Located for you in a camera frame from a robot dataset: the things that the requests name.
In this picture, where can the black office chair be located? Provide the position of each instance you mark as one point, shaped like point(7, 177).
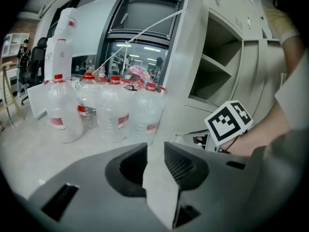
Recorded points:
point(38, 57)

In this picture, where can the person's right forearm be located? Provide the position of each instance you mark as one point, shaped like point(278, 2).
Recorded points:
point(263, 132)

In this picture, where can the white cube shelf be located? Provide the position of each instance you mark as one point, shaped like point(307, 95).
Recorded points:
point(17, 36)

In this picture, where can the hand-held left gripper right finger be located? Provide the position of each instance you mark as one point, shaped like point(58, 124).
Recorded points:
point(212, 182)

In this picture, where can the black framed window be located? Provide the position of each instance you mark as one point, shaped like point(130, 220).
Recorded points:
point(144, 16)

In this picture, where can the clear red-capped water bottle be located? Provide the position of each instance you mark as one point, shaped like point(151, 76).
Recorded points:
point(112, 105)
point(144, 110)
point(62, 105)
point(87, 95)

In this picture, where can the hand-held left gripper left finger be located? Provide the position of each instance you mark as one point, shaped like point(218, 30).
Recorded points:
point(91, 185)

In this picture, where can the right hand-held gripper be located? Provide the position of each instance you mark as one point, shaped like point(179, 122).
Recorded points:
point(227, 122)

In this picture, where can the pink patterned helmet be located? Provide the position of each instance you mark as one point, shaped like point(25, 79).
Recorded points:
point(135, 76)

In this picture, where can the frosted glass board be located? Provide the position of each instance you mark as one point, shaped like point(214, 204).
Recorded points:
point(96, 20)

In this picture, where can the clear dispenser water jug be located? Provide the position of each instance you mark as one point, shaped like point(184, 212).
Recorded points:
point(68, 23)

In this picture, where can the beige metal locker cabinet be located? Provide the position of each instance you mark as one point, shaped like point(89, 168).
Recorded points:
point(193, 45)

